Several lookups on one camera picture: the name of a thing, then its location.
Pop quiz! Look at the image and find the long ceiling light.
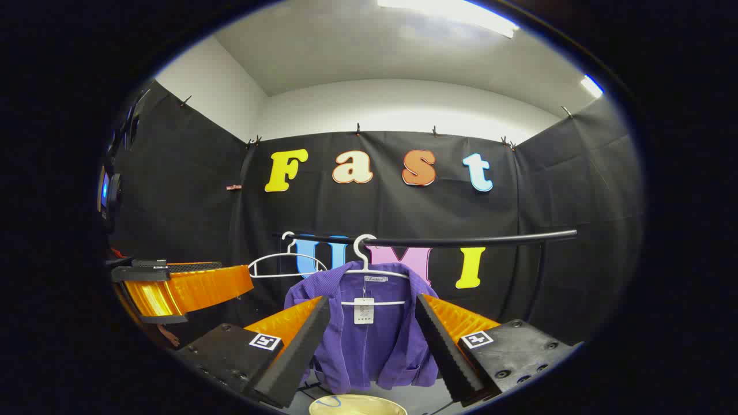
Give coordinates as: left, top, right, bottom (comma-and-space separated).
378, 0, 519, 39

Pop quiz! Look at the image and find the white paper garment tag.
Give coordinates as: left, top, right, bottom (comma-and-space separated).
353, 297, 375, 325

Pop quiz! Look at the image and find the small ceiling light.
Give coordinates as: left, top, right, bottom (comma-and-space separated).
579, 74, 604, 99

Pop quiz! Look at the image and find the beige laundry hamper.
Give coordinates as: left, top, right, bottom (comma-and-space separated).
308, 394, 408, 415

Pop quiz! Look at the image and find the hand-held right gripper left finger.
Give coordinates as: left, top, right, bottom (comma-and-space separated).
176, 296, 332, 410

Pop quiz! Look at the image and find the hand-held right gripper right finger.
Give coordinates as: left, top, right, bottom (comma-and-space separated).
414, 293, 583, 404

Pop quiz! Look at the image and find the black clothes rack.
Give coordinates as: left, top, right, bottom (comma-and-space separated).
283, 229, 578, 323

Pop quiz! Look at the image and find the black backdrop cloth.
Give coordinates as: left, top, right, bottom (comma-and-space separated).
110, 81, 643, 346

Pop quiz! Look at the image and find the white clothes hanger with tag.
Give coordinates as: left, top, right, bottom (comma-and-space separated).
340, 233, 411, 307

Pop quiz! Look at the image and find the purple knit cardigan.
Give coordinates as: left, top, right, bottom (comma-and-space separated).
284, 261, 442, 395

